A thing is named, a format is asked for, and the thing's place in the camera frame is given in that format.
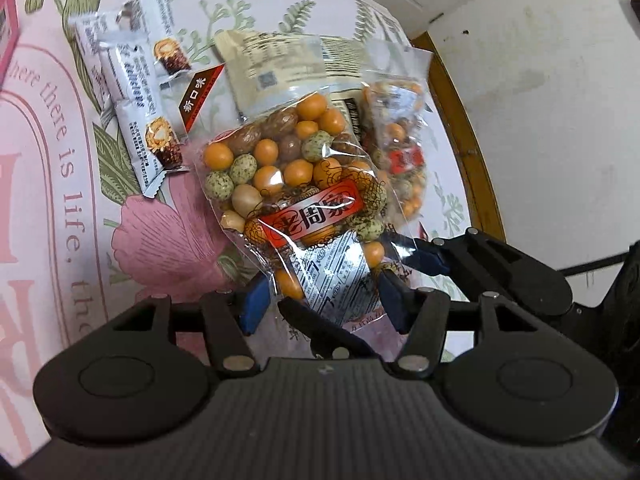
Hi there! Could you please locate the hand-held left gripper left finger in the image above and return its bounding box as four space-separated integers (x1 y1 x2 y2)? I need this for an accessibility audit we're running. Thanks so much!
112 275 272 380

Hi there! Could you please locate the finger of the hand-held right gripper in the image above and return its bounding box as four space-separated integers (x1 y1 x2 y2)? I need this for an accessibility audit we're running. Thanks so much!
277 300 383 361
387 227 531 306

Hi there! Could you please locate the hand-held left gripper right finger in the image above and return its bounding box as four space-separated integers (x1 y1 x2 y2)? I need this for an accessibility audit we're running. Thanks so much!
377 270 521 380

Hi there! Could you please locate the clear bag of coated nuts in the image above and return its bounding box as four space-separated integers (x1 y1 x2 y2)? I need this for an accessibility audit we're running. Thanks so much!
361 79 430 221
202 89 416 328

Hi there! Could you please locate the white snack bar packet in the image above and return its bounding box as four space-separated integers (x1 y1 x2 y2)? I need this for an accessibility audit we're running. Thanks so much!
69 0 195 93
97 40 190 202

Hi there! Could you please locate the floral printed bedsheet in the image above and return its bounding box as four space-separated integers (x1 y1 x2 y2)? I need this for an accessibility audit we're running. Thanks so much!
0 0 473 461

